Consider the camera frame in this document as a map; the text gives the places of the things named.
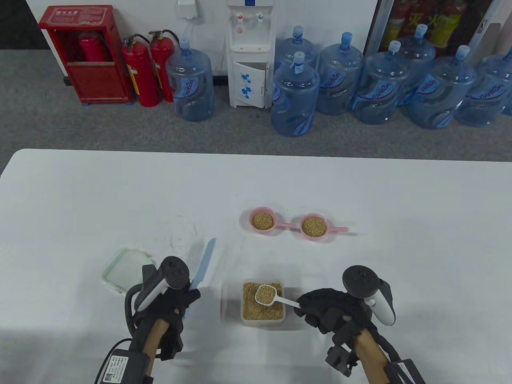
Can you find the person's left hand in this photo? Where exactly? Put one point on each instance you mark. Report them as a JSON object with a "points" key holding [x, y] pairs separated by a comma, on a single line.
{"points": [[172, 308]]}

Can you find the person's right hand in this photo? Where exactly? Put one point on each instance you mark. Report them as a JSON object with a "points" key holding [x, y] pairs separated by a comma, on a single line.
{"points": [[328, 308]]}

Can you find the white plastic coffee spoon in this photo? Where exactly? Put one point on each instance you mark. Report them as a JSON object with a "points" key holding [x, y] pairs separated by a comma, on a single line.
{"points": [[288, 300]]}

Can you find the light blue plastic knife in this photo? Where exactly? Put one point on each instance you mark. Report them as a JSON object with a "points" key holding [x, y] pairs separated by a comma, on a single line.
{"points": [[206, 260]]}

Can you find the clear green-rimmed container lid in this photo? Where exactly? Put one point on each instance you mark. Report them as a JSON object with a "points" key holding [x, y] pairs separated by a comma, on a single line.
{"points": [[120, 272]]}

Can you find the small white sesame portion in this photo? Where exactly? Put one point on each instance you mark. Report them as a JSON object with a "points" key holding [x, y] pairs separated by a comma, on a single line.
{"points": [[265, 294], [263, 221], [314, 227]]}

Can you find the clear plastic sesame container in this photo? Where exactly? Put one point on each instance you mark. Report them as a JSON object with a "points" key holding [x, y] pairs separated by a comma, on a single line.
{"points": [[262, 323]]}

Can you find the white sesame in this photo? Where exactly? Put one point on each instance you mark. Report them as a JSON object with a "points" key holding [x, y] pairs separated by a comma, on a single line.
{"points": [[256, 312]]}

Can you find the person's left forearm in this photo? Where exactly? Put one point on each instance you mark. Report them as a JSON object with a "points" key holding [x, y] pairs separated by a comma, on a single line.
{"points": [[154, 336]]}

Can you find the person's right forearm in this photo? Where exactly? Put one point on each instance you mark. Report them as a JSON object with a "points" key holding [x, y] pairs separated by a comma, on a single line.
{"points": [[370, 356]]}

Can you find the black grey hand controller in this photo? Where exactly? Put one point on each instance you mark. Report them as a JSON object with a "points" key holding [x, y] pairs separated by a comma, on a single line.
{"points": [[175, 272], [361, 280]]}

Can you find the black labelled wrist box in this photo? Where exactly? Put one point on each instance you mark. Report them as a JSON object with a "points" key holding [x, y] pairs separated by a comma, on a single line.
{"points": [[124, 368], [408, 374]]}

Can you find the row of blue water jugs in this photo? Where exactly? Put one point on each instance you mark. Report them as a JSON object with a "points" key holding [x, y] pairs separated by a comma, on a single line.
{"points": [[296, 100]]}

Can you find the large blue water bottle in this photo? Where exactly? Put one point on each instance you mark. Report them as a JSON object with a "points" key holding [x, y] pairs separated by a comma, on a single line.
{"points": [[190, 88]]}

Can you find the red fire extinguisher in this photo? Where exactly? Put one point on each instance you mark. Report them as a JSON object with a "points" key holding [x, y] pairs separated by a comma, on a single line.
{"points": [[160, 60], [140, 76]]}

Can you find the red fire extinguisher cabinet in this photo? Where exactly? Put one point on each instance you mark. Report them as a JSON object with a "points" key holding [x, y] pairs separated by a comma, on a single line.
{"points": [[96, 80]]}

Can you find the white water dispenser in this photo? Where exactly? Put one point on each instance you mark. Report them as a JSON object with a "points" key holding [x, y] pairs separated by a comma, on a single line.
{"points": [[248, 48]]}

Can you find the red extinguisher inside cabinet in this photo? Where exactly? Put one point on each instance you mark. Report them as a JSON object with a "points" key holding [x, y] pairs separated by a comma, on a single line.
{"points": [[92, 48]]}

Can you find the grey leaning panel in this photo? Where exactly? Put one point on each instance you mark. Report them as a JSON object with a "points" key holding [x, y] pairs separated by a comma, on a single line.
{"points": [[490, 36]]}

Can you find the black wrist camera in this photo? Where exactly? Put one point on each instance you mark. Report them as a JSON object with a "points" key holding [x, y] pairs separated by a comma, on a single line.
{"points": [[172, 344], [340, 360]]}

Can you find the white wall box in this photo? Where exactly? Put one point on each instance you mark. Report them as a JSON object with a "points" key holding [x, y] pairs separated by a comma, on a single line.
{"points": [[188, 8]]}

